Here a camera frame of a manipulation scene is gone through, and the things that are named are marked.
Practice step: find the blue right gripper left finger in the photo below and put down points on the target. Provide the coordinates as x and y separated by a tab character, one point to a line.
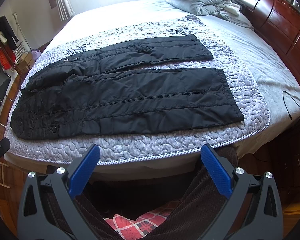
81	169

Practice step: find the white curtain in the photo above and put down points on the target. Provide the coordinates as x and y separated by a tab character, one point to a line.
65	9

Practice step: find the red basket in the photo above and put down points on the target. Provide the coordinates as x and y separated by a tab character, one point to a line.
7	58

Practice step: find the grey quilted bedspread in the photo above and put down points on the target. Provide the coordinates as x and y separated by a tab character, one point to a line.
264	89

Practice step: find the black pants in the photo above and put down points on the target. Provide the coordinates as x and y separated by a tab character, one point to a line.
121	89

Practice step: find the dark wooden headboard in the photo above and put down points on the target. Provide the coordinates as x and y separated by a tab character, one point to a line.
278	23

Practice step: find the cardboard box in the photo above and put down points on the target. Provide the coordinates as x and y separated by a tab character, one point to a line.
25	63

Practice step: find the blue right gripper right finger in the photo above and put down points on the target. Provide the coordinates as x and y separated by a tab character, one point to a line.
218	173

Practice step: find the red plaid slipper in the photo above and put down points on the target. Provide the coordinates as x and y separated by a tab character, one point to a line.
144	224

